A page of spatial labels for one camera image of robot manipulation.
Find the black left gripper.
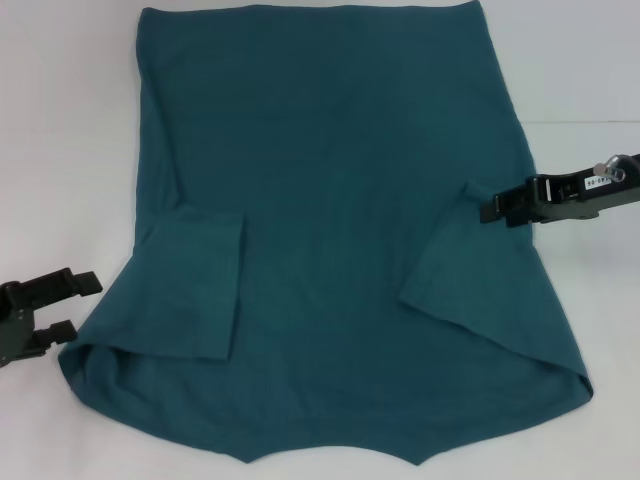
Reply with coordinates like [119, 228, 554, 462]
[0, 268, 104, 367]

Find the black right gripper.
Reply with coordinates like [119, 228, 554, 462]
[478, 151, 640, 227]

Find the teal blue t-shirt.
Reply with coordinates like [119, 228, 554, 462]
[55, 0, 596, 467]

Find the right gripper cable with plug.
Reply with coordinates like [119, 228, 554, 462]
[591, 152, 628, 184]

